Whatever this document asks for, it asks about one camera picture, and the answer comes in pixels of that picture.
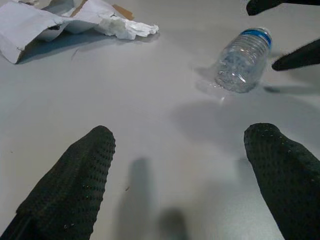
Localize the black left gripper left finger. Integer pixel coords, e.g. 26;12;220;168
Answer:
0;125;117;240

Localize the crumpled white tissue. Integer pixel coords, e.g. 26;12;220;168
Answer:
97;15;160;41

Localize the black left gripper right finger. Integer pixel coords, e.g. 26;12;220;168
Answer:
243;122;320;240

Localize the clear plastic water bottle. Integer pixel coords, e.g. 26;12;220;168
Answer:
214;26;274;94

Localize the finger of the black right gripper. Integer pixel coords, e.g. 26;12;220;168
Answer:
246;0;285;17
271;37;320;72

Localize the torn white card packaging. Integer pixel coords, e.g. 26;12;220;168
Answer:
0;0;135;65

